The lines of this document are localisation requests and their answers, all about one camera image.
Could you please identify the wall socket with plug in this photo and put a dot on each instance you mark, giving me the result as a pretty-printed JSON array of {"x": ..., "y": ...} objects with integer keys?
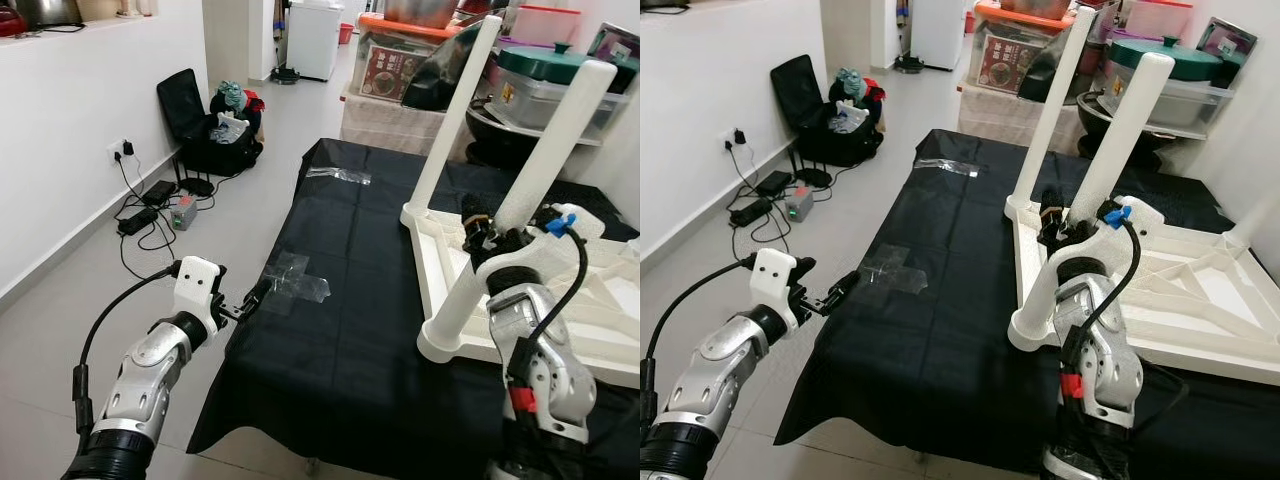
[
  {"x": 123, "y": 150},
  {"x": 738, "y": 138}
]

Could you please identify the green pot with lid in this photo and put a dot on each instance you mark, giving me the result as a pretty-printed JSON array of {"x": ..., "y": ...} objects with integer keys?
[
  {"x": 1195, "y": 60},
  {"x": 540, "y": 63}
]

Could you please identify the white plastic packet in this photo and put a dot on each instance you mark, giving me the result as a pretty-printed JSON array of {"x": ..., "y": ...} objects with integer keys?
[
  {"x": 850, "y": 118},
  {"x": 232, "y": 128}
]

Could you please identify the black floor cloth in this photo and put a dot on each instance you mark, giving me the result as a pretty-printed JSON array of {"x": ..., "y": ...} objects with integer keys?
[
  {"x": 930, "y": 330},
  {"x": 350, "y": 330}
]

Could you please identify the pink plastic container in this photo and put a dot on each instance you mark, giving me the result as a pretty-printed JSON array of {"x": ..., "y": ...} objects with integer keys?
[
  {"x": 545, "y": 25},
  {"x": 1158, "y": 18}
]

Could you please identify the red soft item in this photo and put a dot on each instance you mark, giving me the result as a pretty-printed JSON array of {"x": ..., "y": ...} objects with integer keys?
[
  {"x": 876, "y": 90},
  {"x": 255, "y": 101}
]

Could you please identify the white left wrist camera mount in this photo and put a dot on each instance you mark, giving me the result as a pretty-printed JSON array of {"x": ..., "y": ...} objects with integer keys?
[
  {"x": 775, "y": 275},
  {"x": 197, "y": 285}
]

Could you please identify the white appliance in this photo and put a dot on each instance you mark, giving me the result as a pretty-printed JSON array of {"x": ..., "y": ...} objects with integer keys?
[
  {"x": 315, "y": 40},
  {"x": 935, "y": 35}
]

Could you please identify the clear tape cross patch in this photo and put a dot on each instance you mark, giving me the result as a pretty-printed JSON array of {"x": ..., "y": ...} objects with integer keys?
[
  {"x": 295, "y": 280},
  {"x": 890, "y": 270}
]

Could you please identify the teal plush toy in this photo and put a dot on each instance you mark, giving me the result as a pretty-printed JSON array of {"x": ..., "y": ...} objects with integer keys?
[
  {"x": 850, "y": 83},
  {"x": 230, "y": 95}
]

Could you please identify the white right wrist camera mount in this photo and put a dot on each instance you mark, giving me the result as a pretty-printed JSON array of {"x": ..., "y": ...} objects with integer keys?
[
  {"x": 560, "y": 245},
  {"x": 1130, "y": 225}
]

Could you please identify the beige cloth-covered stand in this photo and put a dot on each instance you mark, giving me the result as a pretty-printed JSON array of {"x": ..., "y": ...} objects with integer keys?
[
  {"x": 1000, "y": 117},
  {"x": 385, "y": 125}
]

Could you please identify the metal pot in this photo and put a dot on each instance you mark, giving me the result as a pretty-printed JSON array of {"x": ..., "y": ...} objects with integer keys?
[
  {"x": 420, "y": 10},
  {"x": 1035, "y": 6}
]

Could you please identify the black power adapter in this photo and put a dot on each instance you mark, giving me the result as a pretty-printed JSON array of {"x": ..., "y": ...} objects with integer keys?
[
  {"x": 137, "y": 222},
  {"x": 772, "y": 183},
  {"x": 158, "y": 192},
  {"x": 750, "y": 212}
]

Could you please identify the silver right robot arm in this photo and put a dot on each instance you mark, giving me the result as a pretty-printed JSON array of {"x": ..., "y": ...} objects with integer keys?
[
  {"x": 540, "y": 360},
  {"x": 1100, "y": 350}
]

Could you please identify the printed cardboard box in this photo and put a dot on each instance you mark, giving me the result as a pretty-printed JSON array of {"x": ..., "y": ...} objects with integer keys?
[
  {"x": 617, "y": 45},
  {"x": 1228, "y": 40}
]

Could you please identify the white cup stack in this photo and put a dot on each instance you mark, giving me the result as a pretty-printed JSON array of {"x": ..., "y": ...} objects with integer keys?
[{"x": 135, "y": 7}]

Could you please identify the black open bag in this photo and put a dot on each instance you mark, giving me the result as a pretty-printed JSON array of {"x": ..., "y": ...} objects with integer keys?
[
  {"x": 795, "y": 92},
  {"x": 183, "y": 105}
]

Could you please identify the red pot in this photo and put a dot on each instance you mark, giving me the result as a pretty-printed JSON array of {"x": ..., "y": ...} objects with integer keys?
[{"x": 8, "y": 22}]

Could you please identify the grey power box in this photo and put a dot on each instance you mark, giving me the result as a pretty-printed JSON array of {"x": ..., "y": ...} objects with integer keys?
[
  {"x": 183, "y": 213},
  {"x": 797, "y": 205}
]

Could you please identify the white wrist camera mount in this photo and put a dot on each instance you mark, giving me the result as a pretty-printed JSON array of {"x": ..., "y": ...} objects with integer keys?
[
  {"x": 775, "y": 275},
  {"x": 560, "y": 245},
  {"x": 1130, "y": 225},
  {"x": 197, "y": 285}
]

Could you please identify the black countertop appliance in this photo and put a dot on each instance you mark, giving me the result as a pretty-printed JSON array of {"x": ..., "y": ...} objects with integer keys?
[
  {"x": 665, "y": 5},
  {"x": 45, "y": 12}
]

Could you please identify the small red bin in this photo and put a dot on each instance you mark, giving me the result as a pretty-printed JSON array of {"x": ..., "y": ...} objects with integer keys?
[
  {"x": 968, "y": 22},
  {"x": 346, "y": 33}
]

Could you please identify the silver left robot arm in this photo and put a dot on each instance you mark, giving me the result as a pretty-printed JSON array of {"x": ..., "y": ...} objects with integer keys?
[
  {"x": 140, "y": 385},
  {"x": 710, "y": 380}
]

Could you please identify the black wok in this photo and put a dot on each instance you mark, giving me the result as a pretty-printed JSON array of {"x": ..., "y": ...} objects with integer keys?
[
  {"x": 495, "y": 145},
  {"x": 1100, "y": 135}
]

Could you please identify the orange-lidded storage box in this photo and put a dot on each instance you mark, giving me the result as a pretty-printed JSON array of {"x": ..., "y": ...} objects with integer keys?
[
  {"x": 395, "y": 72},
  {"x": 1010, "y": 60}
]

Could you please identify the beige tub orange lid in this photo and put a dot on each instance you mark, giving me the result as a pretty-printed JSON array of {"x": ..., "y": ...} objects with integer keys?
[{"x": 97, "y": 8}]

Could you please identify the black round stand base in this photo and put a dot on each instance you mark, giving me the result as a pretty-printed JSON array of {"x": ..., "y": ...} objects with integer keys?
[
  {"x": 198, "y": 187},
  {"x": 815, "y": 178}
]

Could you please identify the black glossy bag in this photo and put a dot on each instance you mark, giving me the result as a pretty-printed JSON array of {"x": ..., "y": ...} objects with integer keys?
[
  {"x": 440, "y": 82},
  {"x": 1050, "y": 70}
]

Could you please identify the clear tape strip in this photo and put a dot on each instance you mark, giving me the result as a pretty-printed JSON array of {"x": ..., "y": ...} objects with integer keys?
[
  {"x": 945, "y": 167},
  {"x": 338, "y": 176}
]

